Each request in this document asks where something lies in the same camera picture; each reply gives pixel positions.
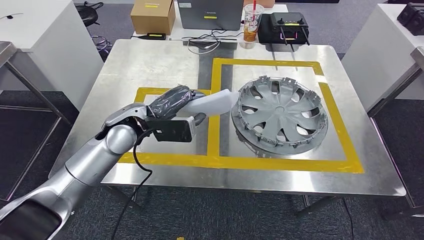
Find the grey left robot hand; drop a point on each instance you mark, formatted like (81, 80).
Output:
(169, 101)

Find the white plastic body part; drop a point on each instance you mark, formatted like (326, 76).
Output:
(212, 102)

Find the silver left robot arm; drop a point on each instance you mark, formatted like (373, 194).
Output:
(86, 165)

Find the steel workbench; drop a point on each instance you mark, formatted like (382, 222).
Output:
(149, 59)

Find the yellow workbench tape outline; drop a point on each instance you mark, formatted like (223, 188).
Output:
(265, 164)

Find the white table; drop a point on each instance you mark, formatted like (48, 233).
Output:
(43, 43)
(179, 33)
(374, 49)

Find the brown cardboard box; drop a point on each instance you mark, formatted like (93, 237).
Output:
(152, 18)

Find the grey laptop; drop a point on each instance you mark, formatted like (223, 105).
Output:
(212, 15)

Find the plastic drink cup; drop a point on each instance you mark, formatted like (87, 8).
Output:
(251, 28)

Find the grey wheel hubcap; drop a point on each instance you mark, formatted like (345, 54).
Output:
(281, 116)

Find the black swivel chair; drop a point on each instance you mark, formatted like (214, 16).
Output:
(86, 13)

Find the black remote controller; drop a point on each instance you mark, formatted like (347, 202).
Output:
(285, 28)

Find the steel table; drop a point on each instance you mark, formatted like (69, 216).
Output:
(419, 54)
(5, 49)

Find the small black clip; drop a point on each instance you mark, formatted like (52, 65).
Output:
(10, 16)

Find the black equipment case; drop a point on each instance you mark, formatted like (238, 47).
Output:
(412, 18)

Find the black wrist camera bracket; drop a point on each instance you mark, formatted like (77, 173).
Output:
(149, 123)

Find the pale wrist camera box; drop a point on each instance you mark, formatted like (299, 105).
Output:
(174, 130)

